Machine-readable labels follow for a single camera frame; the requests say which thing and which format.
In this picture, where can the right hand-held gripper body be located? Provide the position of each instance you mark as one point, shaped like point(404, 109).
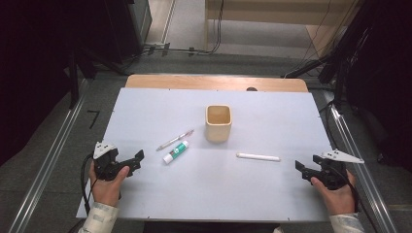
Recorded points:
point(333, 174)

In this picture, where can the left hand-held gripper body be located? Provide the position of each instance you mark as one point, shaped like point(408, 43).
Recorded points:
point(107, 163)

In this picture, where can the white green glue stick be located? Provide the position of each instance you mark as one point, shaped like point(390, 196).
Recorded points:
point(176, 152)

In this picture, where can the clear pen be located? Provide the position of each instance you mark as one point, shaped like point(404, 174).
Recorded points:
point(175, 140)

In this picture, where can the white stick pen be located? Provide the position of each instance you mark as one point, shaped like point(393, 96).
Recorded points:
point(259, 157)

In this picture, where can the cream ceramic cup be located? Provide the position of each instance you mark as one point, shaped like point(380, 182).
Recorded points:
point(218, 132)

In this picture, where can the person's right hand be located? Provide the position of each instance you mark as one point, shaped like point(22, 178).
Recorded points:
point(340, 200)

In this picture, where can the person's left hand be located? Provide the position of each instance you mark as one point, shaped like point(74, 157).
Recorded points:
point(107, 192)

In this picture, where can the white board sheet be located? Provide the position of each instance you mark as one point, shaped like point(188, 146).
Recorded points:
point(226, 191)

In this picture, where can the black metal stand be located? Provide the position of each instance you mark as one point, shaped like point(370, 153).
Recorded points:
point(74, 81)

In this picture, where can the wooden table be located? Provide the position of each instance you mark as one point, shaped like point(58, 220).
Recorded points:
point(194, 82)

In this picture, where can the dark round table grommet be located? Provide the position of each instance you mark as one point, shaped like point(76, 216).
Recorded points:
point(251, 89)

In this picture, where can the person's dark clothing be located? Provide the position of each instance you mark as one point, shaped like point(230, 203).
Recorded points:
point(210, 228)

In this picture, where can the black curtain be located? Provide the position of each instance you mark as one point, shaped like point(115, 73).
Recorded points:
point(32, 64)

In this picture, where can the black cabinet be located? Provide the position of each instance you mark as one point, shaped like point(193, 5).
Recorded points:
point(129, 29)

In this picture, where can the metal floor rail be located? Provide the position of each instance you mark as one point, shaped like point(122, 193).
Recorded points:
point(372, 194)
point(48, 160)

